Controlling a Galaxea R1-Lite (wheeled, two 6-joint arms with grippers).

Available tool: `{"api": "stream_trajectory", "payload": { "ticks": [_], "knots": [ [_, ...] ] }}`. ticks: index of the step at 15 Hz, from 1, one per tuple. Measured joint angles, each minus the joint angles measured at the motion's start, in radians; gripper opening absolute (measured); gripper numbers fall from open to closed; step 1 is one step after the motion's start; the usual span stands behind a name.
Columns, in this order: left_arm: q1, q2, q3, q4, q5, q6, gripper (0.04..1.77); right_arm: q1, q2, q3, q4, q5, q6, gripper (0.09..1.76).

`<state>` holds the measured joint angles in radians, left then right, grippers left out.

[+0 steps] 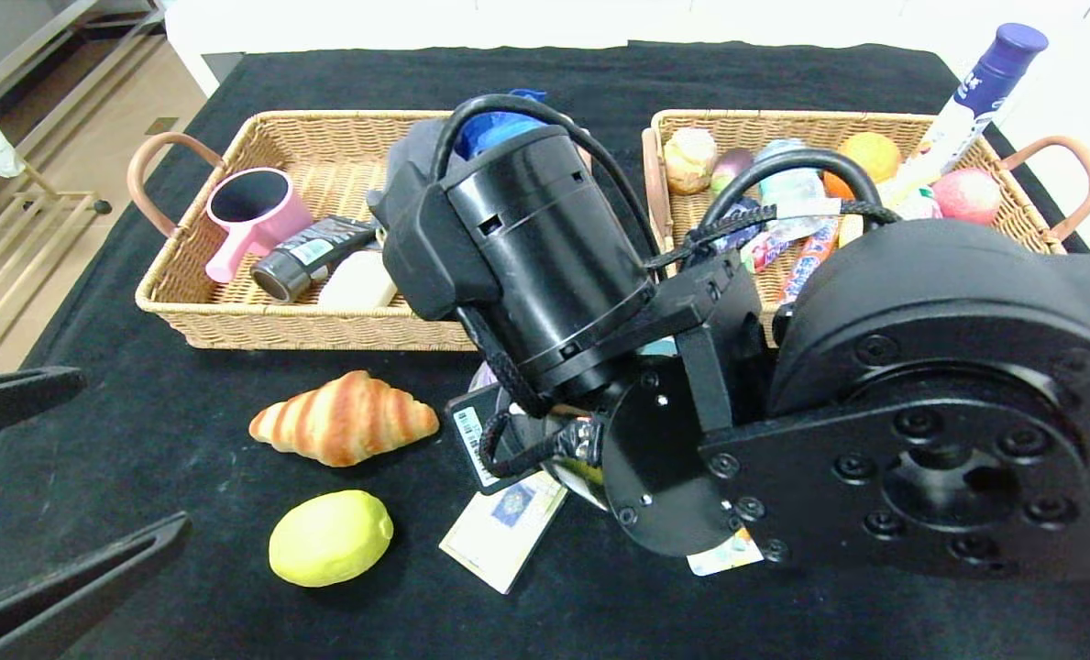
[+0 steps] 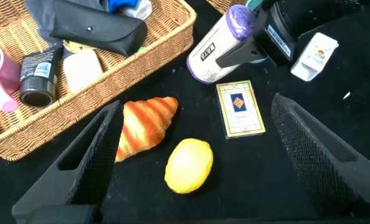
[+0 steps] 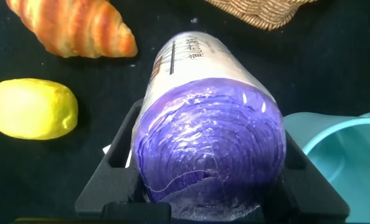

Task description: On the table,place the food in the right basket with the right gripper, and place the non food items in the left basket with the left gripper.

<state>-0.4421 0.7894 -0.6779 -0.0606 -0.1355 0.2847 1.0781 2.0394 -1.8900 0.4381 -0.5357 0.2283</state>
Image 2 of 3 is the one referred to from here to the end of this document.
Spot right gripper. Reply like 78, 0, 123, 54
215, 0, 301, 68

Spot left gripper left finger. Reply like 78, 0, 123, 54
12, 100, 125, 224

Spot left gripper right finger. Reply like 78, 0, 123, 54
270, 92, 370, 218

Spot purple garbage bag roll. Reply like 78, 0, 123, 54
186, 4, 257, 85

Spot small white box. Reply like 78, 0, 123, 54
290, 32, 340, 82

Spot playing card box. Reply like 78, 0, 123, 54
215, 80, 266, 140

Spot croissant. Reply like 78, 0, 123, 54
115, 96, 179, 163

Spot white soap bar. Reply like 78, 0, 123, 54
62, 49, 104, 93

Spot black table cloth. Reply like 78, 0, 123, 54
0, 0, 370, 224

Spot black cosmetic tube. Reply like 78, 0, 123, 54
19, 46, 64, 109

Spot yellow lemon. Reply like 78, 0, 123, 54
164, 138, 214, 195

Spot yellow patterned round item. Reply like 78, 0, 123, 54
62, 39, 97, 54

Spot pink mug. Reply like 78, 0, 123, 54
0, 42, 22, 113

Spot black glasses case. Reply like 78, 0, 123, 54
49, 0, 148, 58

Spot grey cloth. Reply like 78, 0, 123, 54
24, 0, 110, 60

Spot wicker basket brown handles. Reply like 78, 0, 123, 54
205, 0, 248, 15
0, 0, 197, 162

